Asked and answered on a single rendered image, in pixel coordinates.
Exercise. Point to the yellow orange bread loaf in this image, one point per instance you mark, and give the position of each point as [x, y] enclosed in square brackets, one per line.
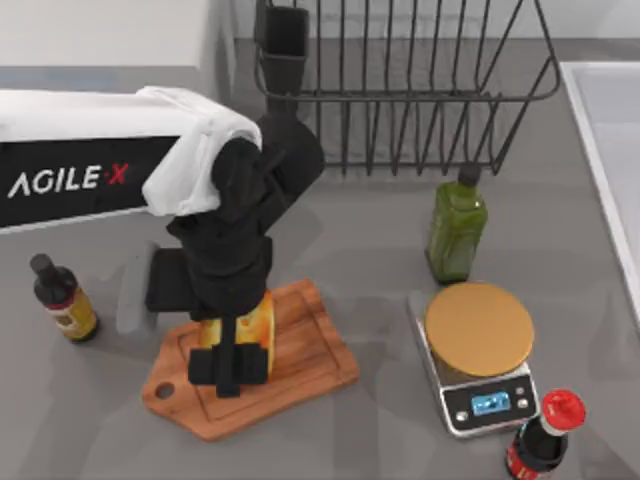
[256, 325]

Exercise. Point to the wooden cutting board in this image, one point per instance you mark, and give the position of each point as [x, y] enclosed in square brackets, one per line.
[310, 360]

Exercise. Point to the dark bottle with yellow label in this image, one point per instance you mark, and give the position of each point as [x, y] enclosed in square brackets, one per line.
[70, 307]

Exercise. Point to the silver kitchen scale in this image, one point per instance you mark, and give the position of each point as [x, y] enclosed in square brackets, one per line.
[477, 330]

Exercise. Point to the green bottle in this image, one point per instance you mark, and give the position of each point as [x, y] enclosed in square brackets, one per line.
[456, 235]

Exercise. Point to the black cutlery holder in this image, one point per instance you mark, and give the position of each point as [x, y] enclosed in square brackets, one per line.
[282, 35]

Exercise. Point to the dark bottle with red cap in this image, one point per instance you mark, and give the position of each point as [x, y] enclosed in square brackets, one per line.
[542, 440]

